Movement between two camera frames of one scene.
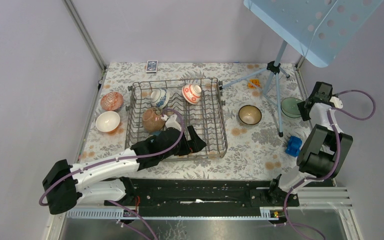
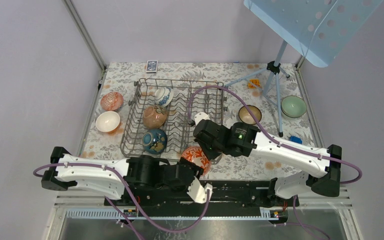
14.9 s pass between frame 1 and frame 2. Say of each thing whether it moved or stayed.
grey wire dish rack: stayed
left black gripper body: moved
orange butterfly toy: stayed
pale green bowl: stayed
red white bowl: moved
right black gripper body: moved
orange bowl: stayed
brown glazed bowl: stayed
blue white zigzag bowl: stayed
